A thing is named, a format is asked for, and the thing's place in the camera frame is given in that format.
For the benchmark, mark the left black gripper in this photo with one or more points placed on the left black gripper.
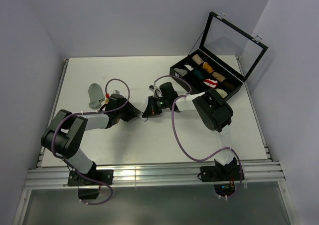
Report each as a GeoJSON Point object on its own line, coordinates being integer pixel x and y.
{"type": "Point", "coordinates": [132, 111]}

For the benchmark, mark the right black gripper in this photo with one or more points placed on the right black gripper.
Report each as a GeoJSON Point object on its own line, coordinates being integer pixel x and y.
{"type": "Point", "coordinates": [151, 110]}

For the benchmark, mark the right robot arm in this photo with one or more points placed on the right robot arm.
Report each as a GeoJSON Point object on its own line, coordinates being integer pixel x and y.
{"type": "Point", "coordinates": [215, 113]}

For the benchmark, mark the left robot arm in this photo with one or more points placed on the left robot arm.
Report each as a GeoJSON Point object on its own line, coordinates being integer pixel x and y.
{"type": "Point", "coordinates": [64, 134]}

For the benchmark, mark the grey white rolled sock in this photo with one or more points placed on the grey white rolled sock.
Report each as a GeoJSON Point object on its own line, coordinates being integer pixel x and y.
{"type": "Point", "coordinates": [180, 72]}

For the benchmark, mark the white black rolled sock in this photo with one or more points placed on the white black rolled sock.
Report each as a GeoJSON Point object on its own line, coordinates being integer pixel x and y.
{"type": "Point", "coordinates": [189, 67]}

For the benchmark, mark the teal rolled sock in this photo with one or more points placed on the teal rolled sock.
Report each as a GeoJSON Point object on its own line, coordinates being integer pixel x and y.
{"type": "Point", "coordinates": [198, 74]}

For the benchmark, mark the beige rolled sock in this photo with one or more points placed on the beige rolled sock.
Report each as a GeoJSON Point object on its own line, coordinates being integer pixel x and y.
{"type": "Point", "coordinates": [196, 58]}

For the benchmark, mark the red white striped sock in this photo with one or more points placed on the red white striped sock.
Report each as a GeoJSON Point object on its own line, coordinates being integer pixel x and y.
{"type": "Point", "coordinates": [211, 83]}

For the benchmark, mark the orange rolled sock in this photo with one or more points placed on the orange rolled sock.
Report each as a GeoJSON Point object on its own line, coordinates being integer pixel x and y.
{"type": "Point", "coordinates": [207, 68]}

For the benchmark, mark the cream rolled sock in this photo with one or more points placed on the cream rolled sock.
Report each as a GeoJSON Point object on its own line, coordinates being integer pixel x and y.
{"type": "Point", "coordinates": [221, 92]}

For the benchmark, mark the tan rolled sock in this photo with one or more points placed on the tan rolled sock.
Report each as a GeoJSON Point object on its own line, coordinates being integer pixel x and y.
{"type": "Point", "coordinates": [218, 76]}

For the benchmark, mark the brown rolled sock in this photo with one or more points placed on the brown rolled sock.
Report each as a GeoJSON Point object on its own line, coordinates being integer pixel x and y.
{"type": "Point", "coordinates": [229, 86]}

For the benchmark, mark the black compartment box with lid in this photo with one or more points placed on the black compartment box with lid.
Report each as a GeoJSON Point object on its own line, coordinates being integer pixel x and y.
{"type": "Point", "coordinates": [229, 50]}

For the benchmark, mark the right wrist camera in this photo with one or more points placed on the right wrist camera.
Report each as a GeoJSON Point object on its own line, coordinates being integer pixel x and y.
{"type": "Point", "coordinates": [153, 88]}

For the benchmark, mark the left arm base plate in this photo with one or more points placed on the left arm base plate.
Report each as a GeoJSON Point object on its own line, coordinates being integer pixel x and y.
{"type": "Point", "coordinates": [99, 177]}

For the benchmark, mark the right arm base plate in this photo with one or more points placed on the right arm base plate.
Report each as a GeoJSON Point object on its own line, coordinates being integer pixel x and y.
{"type": "Point", "coordinates": [219, 173]}

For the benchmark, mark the aluminium frame rail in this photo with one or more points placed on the aluminium frame rail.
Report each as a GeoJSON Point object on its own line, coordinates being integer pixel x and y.
{"type": "Point", "coordinates": [174, 174]}

